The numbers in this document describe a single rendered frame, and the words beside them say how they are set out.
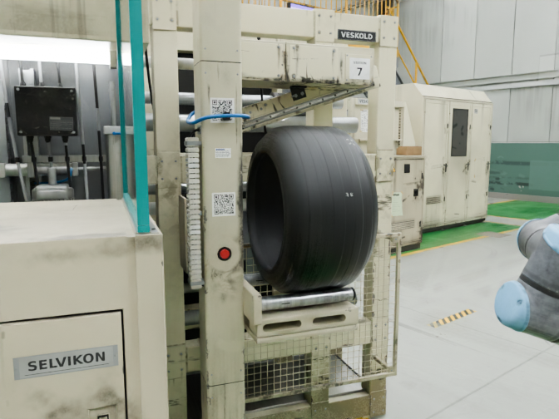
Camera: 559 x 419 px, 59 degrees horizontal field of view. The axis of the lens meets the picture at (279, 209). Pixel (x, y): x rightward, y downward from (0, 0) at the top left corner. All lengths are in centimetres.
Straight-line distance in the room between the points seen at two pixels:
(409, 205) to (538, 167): 707
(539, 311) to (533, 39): 1275
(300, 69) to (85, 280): 131
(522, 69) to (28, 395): 1328
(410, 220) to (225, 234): 516
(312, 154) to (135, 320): 84
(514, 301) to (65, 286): 80
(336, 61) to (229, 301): 99
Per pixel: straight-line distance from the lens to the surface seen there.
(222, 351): 168
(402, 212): 642
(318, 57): 195
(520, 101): 1360
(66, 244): 81
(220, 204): 155
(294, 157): 149
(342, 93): 213
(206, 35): 156
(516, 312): 105
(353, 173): 151
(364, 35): 242
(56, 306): 84
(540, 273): 105
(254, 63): 186
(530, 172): 1334
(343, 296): 168
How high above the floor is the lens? 141
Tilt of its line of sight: 8 degrees down
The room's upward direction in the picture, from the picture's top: straight up
